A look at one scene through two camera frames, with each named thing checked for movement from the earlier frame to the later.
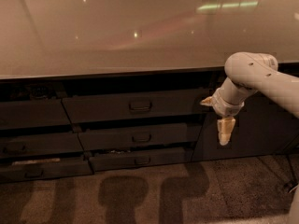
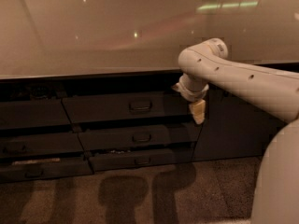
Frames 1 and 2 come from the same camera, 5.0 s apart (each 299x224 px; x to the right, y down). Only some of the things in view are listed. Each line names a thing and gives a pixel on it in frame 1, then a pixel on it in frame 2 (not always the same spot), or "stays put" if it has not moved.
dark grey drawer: (33, 113) stays put
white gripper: (226, 105) -> (194, 93)
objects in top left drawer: (42, 91) stays put
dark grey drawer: (173, 106) stays put
